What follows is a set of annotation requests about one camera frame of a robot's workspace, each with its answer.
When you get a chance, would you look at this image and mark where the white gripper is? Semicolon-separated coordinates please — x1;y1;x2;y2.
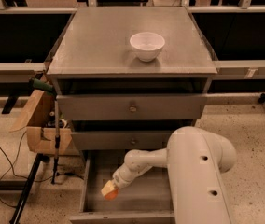
101;164;151;196

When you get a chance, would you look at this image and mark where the orange fruit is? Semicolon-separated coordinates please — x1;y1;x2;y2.
104;189;119;201

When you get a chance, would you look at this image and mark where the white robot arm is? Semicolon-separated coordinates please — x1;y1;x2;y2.
101;127;237;224

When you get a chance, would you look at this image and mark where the grey open bottom drawer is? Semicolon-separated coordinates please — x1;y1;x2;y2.
69;148;199;224

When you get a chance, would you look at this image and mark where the grey middle drawer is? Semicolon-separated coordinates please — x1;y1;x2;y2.
72;131;173;150

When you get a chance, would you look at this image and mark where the grey drawer cabinet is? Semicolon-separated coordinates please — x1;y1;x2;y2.
46;6;218;224

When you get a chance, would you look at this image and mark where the grey top drawer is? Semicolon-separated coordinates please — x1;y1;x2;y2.
57;94;207;120

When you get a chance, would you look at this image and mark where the black stand leg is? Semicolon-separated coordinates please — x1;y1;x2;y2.
9;153;44;224

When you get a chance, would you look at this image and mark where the brown cardboard box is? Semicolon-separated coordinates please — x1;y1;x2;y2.
9;75;80;157

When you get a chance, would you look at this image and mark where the white ceramic bowl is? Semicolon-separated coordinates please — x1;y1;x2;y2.
130;32;165;62

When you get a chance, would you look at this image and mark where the black floor cable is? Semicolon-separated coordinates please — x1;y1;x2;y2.
0;130;85;209

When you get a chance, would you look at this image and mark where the green-handled grabber stick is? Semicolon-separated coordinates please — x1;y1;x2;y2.
29;78;61;184

